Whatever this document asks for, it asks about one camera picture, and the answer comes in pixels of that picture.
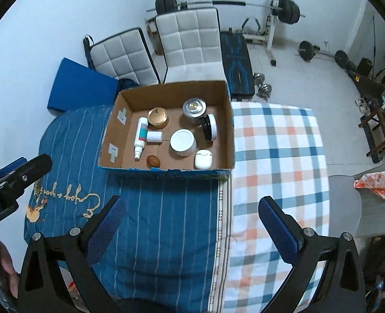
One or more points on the gold round tin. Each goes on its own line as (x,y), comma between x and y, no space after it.
(158,117)

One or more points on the cardboard box with blue print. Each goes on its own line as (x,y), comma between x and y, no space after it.
(117,150)

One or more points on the right white quilted chair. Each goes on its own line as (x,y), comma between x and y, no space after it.
(191,43)

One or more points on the brown oval pebble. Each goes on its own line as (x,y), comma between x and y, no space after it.
(153,161)

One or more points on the blue foam mat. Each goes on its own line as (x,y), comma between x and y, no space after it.
(76,86)

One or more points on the blue striped bed sheet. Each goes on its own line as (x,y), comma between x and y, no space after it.
(167,246)

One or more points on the barbell on floor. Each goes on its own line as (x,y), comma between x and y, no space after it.
(307,52)

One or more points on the barbell on white rack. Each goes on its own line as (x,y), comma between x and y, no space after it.
(283,11)

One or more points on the plaid checked blanket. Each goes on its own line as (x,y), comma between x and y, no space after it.
(278,153)

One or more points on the white earbuds case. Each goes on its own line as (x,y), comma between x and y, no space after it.
(203,160)

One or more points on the left white quilted chair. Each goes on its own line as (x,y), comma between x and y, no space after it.
(122,56)

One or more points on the small white cylinder cap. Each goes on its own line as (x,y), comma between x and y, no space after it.
(154,137)

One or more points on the black weight bench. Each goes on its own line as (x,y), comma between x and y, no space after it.
(237,66)

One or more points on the black jar with white lid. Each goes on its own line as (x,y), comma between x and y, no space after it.
(209,127)

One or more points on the white spray bottle teal label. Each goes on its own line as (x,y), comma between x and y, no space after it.
(140,137)

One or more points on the white round jar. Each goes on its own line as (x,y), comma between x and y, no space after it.
(183,142)

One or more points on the grey armchair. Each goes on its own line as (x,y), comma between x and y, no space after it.
(357,211)

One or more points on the chrome dumbbells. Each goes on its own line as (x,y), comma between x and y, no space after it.
(263,90)

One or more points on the dark wooden chair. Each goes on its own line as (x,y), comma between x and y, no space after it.
(374,129)

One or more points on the white quilted chair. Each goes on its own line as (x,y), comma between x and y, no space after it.
(191,43)
(122,56)

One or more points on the person's left hand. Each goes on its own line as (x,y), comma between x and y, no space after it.
(7,264)

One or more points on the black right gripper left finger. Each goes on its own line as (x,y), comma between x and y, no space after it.
(42,288)

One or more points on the silver round tin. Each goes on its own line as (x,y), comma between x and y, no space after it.
(194,109)

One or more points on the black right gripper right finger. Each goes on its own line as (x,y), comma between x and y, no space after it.
(341,288)

